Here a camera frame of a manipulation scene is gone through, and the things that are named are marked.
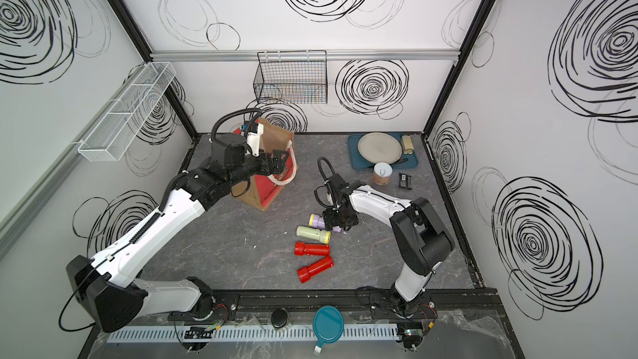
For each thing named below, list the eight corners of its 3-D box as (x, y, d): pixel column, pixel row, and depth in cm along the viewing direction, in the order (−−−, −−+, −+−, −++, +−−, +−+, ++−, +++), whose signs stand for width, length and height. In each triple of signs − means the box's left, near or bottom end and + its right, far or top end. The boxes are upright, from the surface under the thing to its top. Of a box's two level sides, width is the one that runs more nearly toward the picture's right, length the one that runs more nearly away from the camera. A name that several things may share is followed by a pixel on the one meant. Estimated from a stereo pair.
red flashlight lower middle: (294, 256, 85) (293, 252, 82) (295, 246, 87) (294, 242, 84) (329, 256, 85) (329, 252, 82) (329, 246, 87) (329, 242, 84)
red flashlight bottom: (301, 283, 79) (300, 281, 77) (297, 273, 81) (296, 270, 79) (334, 265, 83) (335, 262, 81) (330, 256, 85) (330, 253, 83)
